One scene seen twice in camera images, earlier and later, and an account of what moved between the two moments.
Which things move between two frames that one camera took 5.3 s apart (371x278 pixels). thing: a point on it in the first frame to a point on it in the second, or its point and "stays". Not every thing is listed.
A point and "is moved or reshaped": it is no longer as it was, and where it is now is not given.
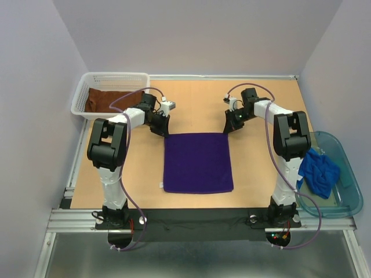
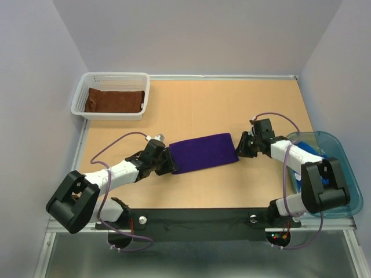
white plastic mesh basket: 130,81 stays
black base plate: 197,225 stays
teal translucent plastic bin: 346,195 stays
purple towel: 197,163 is moved or reshaped
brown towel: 99,101 stays
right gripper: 231,124 to 241,149
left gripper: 163,130 to 168,164
